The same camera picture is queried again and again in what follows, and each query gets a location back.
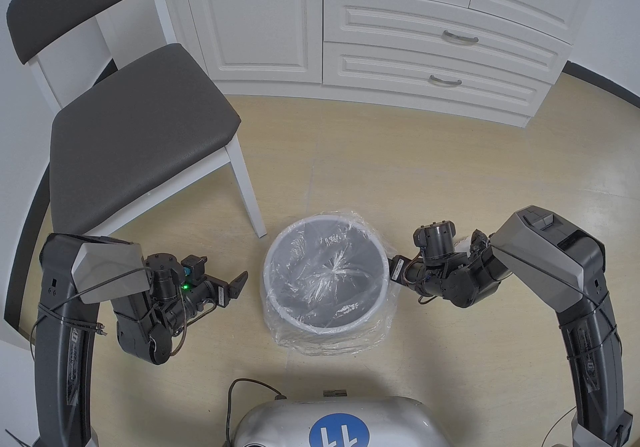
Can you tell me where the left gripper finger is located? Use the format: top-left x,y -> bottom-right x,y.
228,271 -> 250,298

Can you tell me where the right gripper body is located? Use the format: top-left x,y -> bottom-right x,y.
388,255 -> 429,293

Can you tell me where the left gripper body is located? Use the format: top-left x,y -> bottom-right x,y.
187,277 -> 237,315

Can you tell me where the clear plastic bag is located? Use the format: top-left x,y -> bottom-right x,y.
262,208 -> 401,361

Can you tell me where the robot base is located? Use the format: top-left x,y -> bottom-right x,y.
234,389 -> 447,447

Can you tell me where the white trash bin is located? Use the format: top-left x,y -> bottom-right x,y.
263,213 -> 390,336

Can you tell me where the crumpled black plastic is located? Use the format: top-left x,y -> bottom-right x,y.
467,229 -> 494,256

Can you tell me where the white chair dark grey seat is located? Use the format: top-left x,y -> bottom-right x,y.
6,0 -> 268,239

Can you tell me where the white wardrobe with drawers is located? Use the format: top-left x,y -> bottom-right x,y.
160,0 -> 601,129

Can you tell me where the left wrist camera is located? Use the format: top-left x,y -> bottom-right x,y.
182,255 -> 209,282

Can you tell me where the black cable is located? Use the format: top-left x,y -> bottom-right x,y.
170,306 -> 190,357
225,377 -> 287,447

